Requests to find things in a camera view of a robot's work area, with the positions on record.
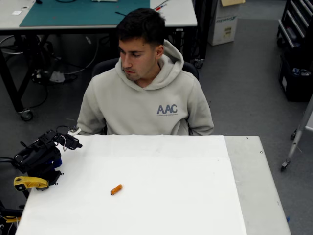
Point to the black bin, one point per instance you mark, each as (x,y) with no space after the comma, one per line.
(293,88)

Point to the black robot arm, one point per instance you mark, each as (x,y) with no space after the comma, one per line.
(39,156)

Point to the black metal rack frame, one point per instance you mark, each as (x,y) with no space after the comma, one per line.
(201,36)

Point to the black tool drawer cart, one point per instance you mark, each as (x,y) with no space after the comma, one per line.
(298,14)

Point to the white paper sheet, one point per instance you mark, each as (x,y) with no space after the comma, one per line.
(159,195)

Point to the man in beige hoodie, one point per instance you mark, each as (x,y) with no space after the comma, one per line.
(137,105)

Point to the black zip tie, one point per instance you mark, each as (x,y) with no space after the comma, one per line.
(121,14)

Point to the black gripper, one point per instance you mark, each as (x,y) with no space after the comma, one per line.
(72,143)

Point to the black and yellow clamp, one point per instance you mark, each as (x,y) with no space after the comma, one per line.
(9,211)

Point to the green cutting mat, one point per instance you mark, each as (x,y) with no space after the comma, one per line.
(73,14)

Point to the small white tag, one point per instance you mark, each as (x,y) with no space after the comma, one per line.
(16,12)

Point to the grey workbench with black frame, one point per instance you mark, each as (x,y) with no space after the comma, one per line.
(176,17)

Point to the grey metal stand leg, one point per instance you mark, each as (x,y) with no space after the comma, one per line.
(294,144)

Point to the crumpled white paper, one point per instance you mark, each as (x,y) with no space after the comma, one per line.
(57,77)

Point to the white cardboard box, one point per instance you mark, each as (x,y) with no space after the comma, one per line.
(223,29)

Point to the black office chair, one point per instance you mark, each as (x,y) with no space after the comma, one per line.
(102,66)

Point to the orange food piece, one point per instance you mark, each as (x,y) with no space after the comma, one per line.
(116,189)

